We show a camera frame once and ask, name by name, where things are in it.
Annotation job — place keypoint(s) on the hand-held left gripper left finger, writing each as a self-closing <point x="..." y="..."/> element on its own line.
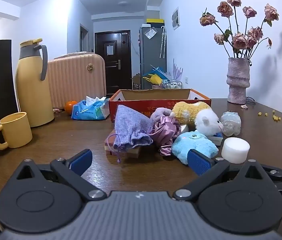
<point x="81" y="158"/>

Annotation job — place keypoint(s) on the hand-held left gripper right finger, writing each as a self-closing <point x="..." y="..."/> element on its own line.
<point x="201" y="161"/>

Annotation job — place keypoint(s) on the small blue white box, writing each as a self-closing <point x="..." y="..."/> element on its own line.
<point x="217" y="140"/>

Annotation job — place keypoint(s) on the yellow white plush sheep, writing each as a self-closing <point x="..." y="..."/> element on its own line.
<point x="206" y="122"/>

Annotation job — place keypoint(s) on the purple satin scrunchie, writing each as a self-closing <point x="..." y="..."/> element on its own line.
<point x="164" y="132"/>

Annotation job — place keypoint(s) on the iridescent plastic bag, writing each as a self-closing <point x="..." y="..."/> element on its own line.
<point x="230" y="123"/>

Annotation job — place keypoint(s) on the pink layered sponge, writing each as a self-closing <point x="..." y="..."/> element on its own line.
<point x="134" y="152"/>

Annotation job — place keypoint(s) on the purple knitted pouch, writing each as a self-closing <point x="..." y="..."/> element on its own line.
<point x="131" y="127"/>

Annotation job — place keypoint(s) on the red cardboard box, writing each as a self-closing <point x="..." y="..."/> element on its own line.
<point x="136" y="105"/>

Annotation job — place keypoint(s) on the blue plush toy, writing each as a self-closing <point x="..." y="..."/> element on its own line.
<point x="191" y="142"/>

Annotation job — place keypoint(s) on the yellow crumbs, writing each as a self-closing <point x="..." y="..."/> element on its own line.
<point x="276" y="118"/>

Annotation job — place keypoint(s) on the blue tissue pack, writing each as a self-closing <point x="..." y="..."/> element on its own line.
<point x="88" y="111"/>

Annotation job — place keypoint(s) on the orange fruit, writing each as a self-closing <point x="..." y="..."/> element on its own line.
<point x="69" y="107"/>

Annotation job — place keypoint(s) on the lilac fluffy scrunchie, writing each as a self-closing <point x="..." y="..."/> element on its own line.
<point x="161" y="112"/>

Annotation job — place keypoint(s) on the yellow mug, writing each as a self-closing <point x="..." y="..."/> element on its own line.
<point x="16" y="132"/>

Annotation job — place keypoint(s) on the pink ribbed suitcase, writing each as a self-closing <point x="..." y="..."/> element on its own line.
<point x="76" y="85"/>

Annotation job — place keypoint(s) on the yellow thermos jug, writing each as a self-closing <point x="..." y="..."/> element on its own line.
<point x="33" y="92"/>

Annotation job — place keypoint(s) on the pink textured vase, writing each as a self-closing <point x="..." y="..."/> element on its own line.
<point x="238" y="82"/>

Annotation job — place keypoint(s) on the pink bucket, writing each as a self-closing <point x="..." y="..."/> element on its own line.
<point x="156" y="86"/>

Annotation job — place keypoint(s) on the dark brown entrance door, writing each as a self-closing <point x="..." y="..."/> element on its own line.
<point x="112" y="75"/>

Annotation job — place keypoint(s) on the purple feather decoration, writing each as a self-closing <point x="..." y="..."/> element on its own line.
<point x="177" y="71"/>

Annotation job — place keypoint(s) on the yellow watering can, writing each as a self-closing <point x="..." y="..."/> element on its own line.
<point x="154" y="79"/>

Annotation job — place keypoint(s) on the blue plastic items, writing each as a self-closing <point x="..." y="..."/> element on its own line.
<point x="159" y="70"/>

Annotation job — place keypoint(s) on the white paper notice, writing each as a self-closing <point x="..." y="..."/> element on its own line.
<point x="109" y="50"/>

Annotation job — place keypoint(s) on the grey refrigerator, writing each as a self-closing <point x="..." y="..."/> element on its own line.
<point x="151" y="57"/>

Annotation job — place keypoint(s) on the bunch of dried pink roses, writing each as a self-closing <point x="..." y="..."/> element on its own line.
<point x="239" y="41"/>

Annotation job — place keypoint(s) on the grey interior doorway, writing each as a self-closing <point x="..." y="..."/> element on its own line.
<point x="83" y="38"/>

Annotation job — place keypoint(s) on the white folded umbrella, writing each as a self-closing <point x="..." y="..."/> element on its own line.
<point x="163" y="42"/>

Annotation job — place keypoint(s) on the clear plastic pouch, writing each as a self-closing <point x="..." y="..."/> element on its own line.
<point x="151" y="33"/>

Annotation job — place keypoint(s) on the black flat box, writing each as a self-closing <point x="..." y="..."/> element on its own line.
<point x="155" y="25"/>

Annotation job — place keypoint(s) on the yellow flat box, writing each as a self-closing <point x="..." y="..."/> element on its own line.
<point x="155" y="20"/>

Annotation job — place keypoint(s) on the white wall panel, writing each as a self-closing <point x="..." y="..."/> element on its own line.
<point x="176" y="18"/>

